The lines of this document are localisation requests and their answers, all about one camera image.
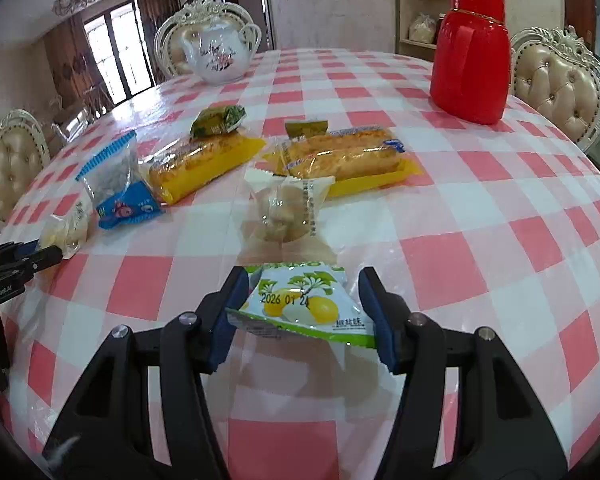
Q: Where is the yellow bread packet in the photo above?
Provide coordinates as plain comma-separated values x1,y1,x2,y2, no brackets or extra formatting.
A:
282,127,407,161
139,132,268,206
265,152,425,198

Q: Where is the red white checkered tablecloth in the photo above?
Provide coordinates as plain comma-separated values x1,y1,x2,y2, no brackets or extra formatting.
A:
0,47,600,480

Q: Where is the blue snack packet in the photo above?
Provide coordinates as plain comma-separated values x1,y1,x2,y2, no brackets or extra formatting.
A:
75,130,162,231

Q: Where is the clear beige cookie packet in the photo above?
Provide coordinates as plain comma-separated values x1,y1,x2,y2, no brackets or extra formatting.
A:
243,167,337,243

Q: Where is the beige wooden corner shelf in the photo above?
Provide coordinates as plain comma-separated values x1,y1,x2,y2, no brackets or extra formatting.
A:
395,0,461,56

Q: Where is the white lemon print packet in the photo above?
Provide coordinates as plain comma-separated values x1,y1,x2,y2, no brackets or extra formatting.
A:
225,261,377,350

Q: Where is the white floral teapot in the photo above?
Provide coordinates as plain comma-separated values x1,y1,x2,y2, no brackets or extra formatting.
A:
172,22,262,85

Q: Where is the brown curtain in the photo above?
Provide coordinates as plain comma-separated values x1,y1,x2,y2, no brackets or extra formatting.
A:
135,0,181,86

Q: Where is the clear bag of food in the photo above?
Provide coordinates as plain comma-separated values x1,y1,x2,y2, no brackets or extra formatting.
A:
409,12,438,43

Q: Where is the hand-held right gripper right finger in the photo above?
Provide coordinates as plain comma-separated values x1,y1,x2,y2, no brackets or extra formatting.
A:
357,266,568,480

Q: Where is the glass balcony door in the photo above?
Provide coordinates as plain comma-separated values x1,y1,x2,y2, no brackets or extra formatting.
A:
82,0,153,106

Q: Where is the white ornate sofa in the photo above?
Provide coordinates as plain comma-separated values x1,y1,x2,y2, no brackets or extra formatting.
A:
50,95,101,146

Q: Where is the clear white bun packet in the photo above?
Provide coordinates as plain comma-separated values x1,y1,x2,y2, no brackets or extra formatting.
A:
39,200,90,260

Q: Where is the green small snack packet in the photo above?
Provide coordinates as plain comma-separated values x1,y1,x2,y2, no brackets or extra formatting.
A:
285,119,329,141
189,103,247,138

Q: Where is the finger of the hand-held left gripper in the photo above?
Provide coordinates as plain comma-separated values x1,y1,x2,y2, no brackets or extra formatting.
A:
0,240,40,259
0,246,63,281

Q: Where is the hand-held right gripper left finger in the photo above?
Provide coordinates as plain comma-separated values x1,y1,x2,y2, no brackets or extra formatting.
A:
42,266,251,480

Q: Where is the dark fur-trimmed clothing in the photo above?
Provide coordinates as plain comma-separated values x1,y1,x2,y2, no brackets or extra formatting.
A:
40,435,81,466

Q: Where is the red thermos jug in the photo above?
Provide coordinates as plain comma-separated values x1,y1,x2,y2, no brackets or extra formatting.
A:
429,0,511,126

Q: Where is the cream tufted ornate chair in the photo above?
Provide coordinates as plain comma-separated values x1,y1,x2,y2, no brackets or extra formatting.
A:
154,0,261,81
0,109,52,233
510,26,600,153

